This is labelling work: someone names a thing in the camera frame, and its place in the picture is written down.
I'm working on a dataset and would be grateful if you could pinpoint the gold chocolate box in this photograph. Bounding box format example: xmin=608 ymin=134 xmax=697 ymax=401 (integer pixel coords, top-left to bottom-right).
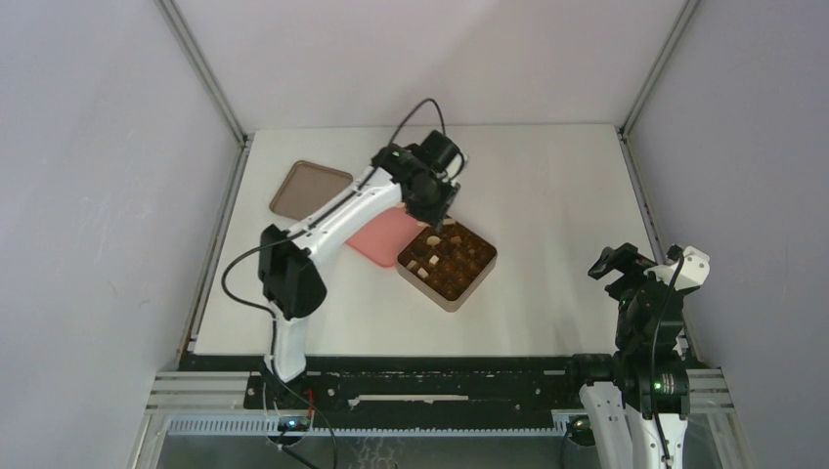
xmin=396 ymin=218 xmax=498 ymax=313

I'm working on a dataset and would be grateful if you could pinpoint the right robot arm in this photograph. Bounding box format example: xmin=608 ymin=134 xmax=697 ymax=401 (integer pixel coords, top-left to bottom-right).
xmin=564 ymin=243 xmax=700 ymax=468

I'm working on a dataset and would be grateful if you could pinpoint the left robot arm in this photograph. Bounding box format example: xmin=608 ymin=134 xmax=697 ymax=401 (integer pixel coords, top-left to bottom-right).
xmin=257 ymin=130 xmax=467 ymax=407

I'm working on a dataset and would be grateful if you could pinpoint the pink plastic tray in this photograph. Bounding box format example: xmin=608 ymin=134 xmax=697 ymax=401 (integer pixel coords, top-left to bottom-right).
xmin=346 ymin=207 xmax=423 ymax=269

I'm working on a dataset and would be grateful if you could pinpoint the brown box lid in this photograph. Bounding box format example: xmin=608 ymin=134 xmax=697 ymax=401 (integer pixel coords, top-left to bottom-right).
xmin=269 ymin=160 xmax=354 ymax=220

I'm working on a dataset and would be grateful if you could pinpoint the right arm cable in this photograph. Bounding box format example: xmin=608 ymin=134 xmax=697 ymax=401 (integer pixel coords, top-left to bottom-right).
xmin=649 ymin=252 xmax=688 ymax=469

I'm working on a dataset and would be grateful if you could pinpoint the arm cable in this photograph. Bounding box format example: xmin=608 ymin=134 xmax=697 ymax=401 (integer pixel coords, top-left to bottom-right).
xmin=649 ymin=252 xmax=688 ymax=469
xmin=220 ymin=97 xmax=448 ymax=390

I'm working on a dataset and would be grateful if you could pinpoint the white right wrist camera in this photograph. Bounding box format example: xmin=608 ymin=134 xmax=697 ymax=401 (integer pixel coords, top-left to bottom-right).
xmin=644 ymin=245 xmax=711 ymax=291

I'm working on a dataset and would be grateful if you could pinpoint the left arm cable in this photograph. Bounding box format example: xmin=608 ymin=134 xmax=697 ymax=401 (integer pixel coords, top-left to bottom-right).
xmin=220 ymin=97 xmax=448 ymax=390

